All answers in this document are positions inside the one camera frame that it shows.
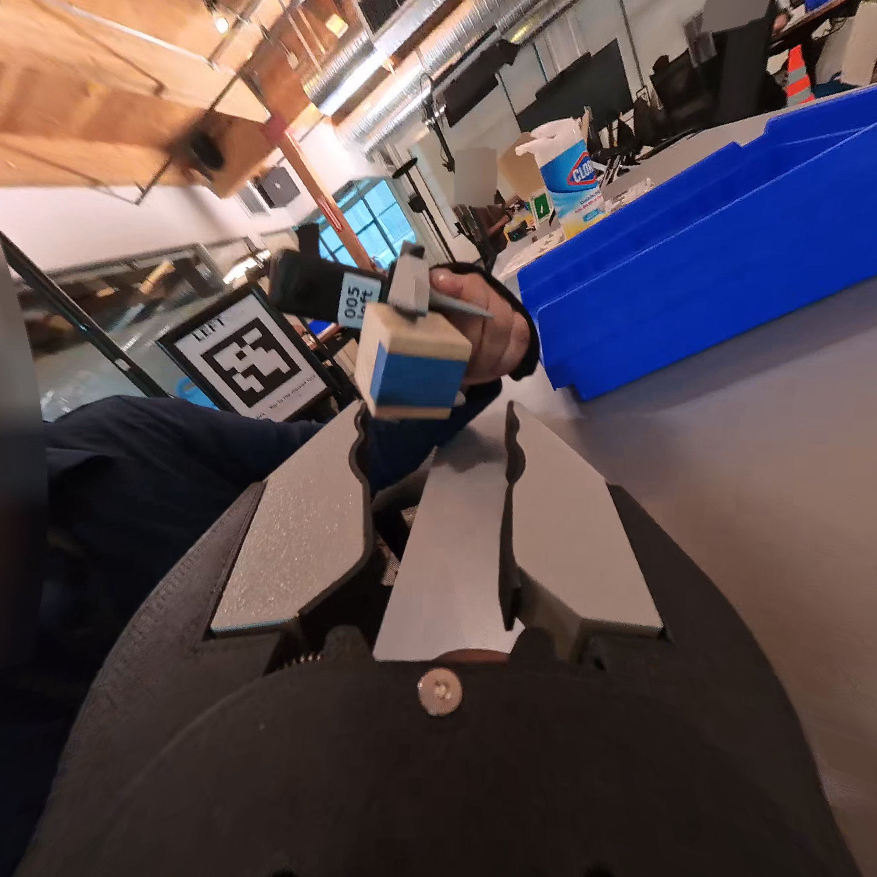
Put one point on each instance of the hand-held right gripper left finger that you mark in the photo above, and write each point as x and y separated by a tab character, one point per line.
301	548

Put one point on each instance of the white disinfectant wipes canister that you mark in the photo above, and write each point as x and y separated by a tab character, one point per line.
568	178

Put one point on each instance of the black monitor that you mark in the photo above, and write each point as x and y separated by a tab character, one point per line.
473	82
589	82

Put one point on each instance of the small green sign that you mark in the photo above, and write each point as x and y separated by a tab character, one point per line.
541	209

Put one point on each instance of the black and white marker sign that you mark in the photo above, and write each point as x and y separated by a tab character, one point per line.
253	356

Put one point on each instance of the grey wall box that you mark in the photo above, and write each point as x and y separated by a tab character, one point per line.
277	186

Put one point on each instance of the wooden cube with blue stripe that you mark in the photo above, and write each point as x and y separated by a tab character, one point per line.
418	380

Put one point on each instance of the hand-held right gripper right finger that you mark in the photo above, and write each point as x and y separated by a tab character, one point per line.
575	548

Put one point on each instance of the person's left hand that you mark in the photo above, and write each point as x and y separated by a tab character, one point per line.
500	336

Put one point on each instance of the ceiling spot lamp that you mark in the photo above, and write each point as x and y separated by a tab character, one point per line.
220	24

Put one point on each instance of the blue plastic bin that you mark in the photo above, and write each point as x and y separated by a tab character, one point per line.
685	240

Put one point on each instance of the silver ventilation duct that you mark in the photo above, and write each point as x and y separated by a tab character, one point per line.
342	75
390	127

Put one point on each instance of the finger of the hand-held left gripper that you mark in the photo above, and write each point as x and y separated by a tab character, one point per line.
409	277

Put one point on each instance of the orange striped traffic cone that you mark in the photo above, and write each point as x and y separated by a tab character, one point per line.
798	75

